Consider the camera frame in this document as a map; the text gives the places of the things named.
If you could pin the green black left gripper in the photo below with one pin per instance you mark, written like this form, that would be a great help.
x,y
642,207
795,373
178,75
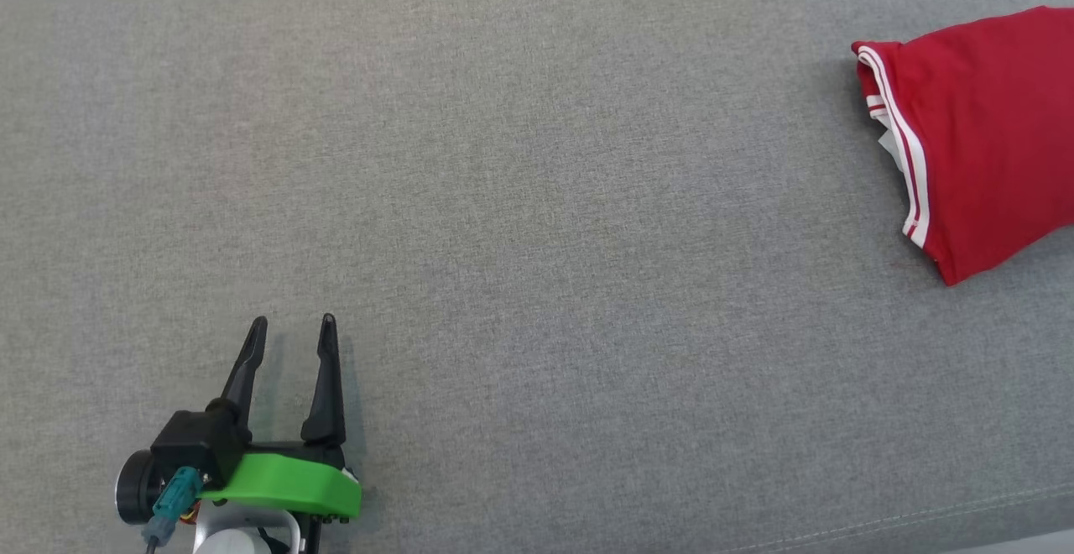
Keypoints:
x,y
294,483

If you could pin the red garment with white stripes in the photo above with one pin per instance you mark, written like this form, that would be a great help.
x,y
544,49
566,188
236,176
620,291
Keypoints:
x,y
990,134

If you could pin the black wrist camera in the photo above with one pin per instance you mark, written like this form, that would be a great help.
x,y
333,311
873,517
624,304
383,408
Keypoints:
x,y
193,445

